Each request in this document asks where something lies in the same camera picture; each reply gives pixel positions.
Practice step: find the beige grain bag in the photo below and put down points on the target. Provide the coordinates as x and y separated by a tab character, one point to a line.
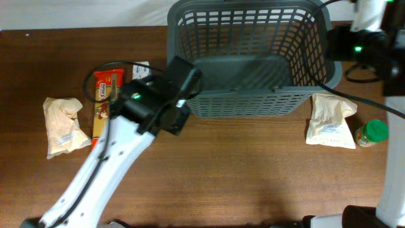
64	134

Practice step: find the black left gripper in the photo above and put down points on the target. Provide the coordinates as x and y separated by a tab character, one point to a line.
182	122

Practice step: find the orange spaghetti packet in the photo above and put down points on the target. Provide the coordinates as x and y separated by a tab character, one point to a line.
108	83

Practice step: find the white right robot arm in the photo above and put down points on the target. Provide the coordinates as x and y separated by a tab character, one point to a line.
371	41

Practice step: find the grey plastic lattice basket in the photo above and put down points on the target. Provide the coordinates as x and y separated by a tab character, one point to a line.
257	58

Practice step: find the beige powder bag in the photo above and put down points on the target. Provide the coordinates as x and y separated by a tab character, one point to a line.
328	126

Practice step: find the green lid glass jar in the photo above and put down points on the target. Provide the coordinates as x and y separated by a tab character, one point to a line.
371	133

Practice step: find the tissue pocket pack bundle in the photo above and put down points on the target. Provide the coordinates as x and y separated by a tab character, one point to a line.
140	72

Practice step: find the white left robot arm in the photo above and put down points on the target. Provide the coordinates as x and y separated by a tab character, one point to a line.
138	113

